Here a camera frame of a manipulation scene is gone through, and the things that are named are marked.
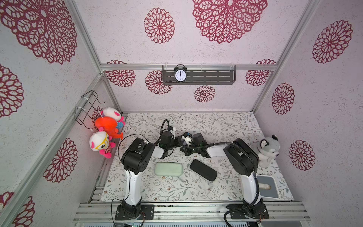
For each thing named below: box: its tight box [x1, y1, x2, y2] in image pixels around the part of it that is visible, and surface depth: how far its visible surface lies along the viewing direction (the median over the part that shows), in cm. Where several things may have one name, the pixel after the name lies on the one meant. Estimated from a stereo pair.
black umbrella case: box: [190, 159, 218, 182], surface depth 88 cm
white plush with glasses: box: [89, 126, 116, 159], surface depth 82 cm
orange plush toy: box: [95, 116, 124, 140], surface depth 91 cm
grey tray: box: [256, 174, 280, 201], surface depth 80 cm
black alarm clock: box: [173, 63, 188, 83], surface depth 92 cm
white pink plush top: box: [100, 106, 126, 129], surface depth 97 cm
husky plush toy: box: [257, 134, 281, 169], surface depth 80 cm
